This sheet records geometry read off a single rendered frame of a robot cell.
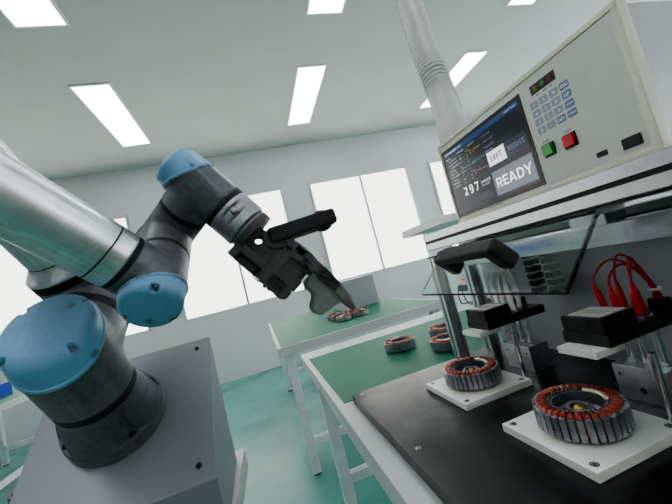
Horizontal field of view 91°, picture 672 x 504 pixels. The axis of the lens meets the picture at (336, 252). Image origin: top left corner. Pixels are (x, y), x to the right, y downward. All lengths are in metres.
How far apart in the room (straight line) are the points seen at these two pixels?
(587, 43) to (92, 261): 0.70
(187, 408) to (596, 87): 0.81
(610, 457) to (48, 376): 0.67
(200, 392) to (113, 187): 5.15
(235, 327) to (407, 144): 4.17
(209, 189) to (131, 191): 5.11
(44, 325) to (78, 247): 0.16
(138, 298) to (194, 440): 0.28
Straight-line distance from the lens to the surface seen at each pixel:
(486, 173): 0.79
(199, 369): 0.72
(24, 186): 0.45
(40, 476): 0.74
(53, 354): 0.54
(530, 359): 0.83
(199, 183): 0.53
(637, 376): 0.69
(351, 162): 5.77
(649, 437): 0.60
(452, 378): 0.75
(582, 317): 0.60
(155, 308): 0.46
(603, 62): 0.64
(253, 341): 5.16
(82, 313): 0.56
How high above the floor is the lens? 1.06
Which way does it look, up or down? 4 degrees up
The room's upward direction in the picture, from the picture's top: 14 degrees counter-clockwise
